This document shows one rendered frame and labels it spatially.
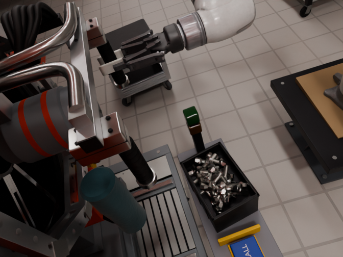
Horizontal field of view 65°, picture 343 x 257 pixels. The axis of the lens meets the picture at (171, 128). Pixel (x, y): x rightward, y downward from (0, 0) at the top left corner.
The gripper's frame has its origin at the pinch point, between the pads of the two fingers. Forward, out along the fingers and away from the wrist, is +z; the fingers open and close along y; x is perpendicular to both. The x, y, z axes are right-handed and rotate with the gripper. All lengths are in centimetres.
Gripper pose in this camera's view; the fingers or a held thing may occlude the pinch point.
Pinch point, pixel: (111, 62)
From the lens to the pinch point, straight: 78.2
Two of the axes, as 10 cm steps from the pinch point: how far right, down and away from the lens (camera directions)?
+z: -9.3, 3.6, 0.0
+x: -2.3, -5.9, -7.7
